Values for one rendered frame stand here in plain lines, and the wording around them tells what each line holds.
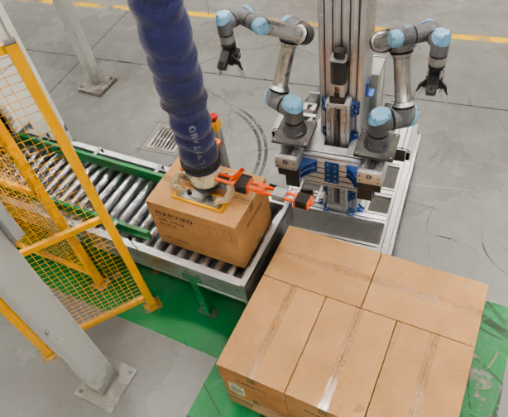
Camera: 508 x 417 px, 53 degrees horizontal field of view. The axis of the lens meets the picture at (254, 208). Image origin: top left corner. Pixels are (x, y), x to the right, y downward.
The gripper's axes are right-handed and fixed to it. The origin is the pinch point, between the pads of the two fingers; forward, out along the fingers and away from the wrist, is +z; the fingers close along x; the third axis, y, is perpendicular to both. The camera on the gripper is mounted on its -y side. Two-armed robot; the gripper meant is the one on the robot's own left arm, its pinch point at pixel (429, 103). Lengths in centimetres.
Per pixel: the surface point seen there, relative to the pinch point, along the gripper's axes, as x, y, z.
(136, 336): 158, -94, 152
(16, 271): 156, -128, 20
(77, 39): 344, 148, 93
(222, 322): 105, -67, 152
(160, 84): 114, -41, -23
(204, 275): 106, -66, 94
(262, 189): 75, -35, 43
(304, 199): 51, -37, 42
